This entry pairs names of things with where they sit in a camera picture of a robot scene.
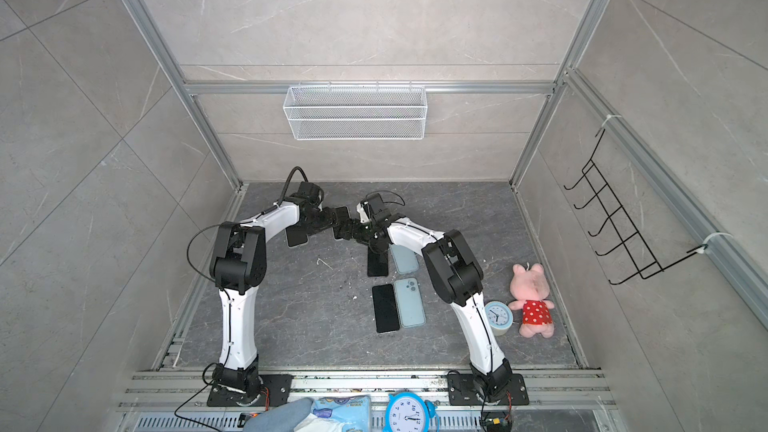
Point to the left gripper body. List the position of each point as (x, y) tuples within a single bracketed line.
[(327, 218)]

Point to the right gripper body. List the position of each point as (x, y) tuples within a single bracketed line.
[(363, 233)]

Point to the black phone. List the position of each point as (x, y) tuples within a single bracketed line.
[(377, 264), (296, 236)]

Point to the grey-green phone case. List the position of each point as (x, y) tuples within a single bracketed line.
[(409, 303)]

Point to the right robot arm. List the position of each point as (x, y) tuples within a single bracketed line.
[(455, 274)]

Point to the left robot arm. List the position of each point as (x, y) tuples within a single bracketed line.
[(238, 267)]

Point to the small blue white cup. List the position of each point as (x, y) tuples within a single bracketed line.
[(500, 317)]

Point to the pink pig plush toy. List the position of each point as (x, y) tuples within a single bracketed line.
[(530, 290)]

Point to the blue wet wipes pack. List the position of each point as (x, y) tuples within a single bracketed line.
[(342, 414)]

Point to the blue alarm clock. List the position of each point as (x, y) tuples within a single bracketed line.
[(407, 412)]

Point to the grey-blue cloth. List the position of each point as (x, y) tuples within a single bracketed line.
[(284, 418)]

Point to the white wire mesh basket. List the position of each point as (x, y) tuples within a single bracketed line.
[(356, 112)]

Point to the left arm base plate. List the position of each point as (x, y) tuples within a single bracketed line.
[(275, 390)]

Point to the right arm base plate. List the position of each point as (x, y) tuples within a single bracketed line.
[(462, 391)]

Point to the aluminium rail front frame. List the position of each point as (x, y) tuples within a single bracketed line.
[(560, 400)]

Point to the black wire hook rack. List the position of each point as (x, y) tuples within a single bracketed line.
[(630, 240)]

